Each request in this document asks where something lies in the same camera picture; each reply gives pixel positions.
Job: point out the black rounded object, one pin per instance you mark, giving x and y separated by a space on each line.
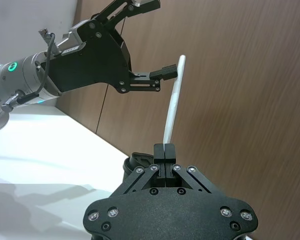
135 160

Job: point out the white plastic piece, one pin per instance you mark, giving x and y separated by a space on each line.
176 87

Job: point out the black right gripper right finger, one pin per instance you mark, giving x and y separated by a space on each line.
170 153

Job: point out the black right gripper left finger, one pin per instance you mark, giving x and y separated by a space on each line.
159 153

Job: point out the white table cloth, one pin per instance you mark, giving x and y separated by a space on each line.
40 155

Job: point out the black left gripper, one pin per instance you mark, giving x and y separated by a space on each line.
90 67

